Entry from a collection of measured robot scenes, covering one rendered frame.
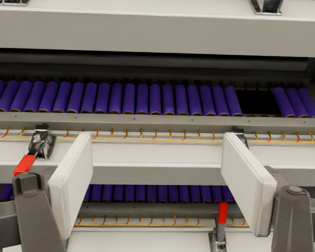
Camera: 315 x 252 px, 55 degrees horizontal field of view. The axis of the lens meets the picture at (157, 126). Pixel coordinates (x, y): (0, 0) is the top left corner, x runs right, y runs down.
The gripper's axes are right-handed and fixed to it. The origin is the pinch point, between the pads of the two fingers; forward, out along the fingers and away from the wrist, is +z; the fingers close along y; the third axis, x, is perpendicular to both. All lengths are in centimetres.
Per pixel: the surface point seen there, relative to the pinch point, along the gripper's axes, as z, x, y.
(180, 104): 28.3, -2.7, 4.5
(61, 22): 17.2, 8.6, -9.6
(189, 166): 20.6, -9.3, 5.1
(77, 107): 27.8, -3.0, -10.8
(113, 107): 27.4, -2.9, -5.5
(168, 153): 22.4, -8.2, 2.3
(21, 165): 15.6, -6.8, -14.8
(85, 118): 24.7, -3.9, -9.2
